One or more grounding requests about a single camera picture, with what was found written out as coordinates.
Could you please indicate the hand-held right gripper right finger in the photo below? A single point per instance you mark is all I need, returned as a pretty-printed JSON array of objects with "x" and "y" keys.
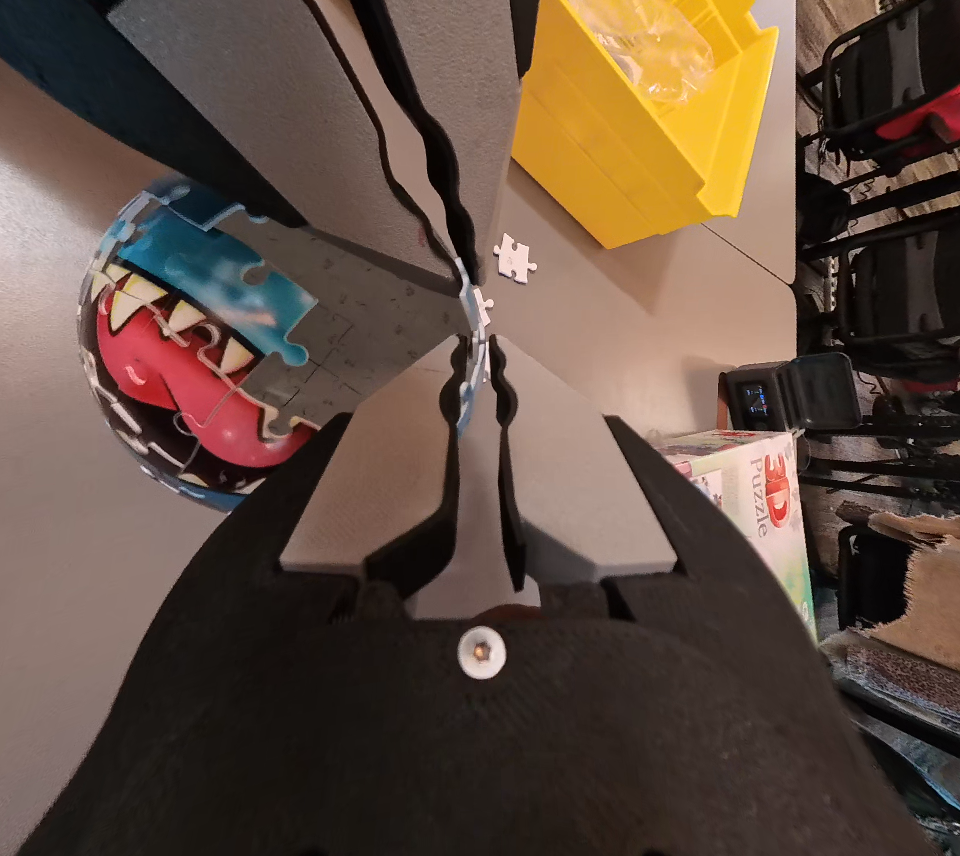
[{"x": 577, "y": 489}]

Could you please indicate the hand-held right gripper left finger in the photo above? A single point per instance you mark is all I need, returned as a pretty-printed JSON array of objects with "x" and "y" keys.
[{"x": 375, "y": 489}]

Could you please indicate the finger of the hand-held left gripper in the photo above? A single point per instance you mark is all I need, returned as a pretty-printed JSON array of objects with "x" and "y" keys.
[
  {"x": 262, "y": 84},
  {"x": 457, "y": 31}
]

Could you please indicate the white puzzle piece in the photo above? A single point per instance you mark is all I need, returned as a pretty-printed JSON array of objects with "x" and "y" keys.
[
  {"x": 478, "y": 305},
  {"x": 516, "y": 260}
]

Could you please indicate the blue puzzle ball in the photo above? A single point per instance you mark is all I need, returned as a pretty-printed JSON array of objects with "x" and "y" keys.
[{"x": 187, "y": 376}]

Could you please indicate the cartoon printed puzzle box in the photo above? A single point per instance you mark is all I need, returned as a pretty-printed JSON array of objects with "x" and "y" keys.
[{"x": 750, "y": 496}]

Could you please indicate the clear plastic bag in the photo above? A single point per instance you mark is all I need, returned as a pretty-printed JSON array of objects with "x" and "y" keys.
[{"x": 637, "y": 24}]

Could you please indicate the yellow plastic bin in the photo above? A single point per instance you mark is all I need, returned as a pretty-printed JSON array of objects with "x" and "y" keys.
[{"x": 615, "y": 159}]

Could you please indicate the black device with display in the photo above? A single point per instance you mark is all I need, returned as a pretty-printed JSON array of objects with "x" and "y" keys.
[{"x": 817, "y": 391}]

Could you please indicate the beige patterned cloth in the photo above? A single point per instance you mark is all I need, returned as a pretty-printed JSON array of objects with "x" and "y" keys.
[{"x": 930, "y": 594}]

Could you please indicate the black office chair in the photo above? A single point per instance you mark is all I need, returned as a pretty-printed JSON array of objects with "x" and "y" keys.
[
  {"x": 900, "y": 294},
  {"x": 870, "y": 76}
]

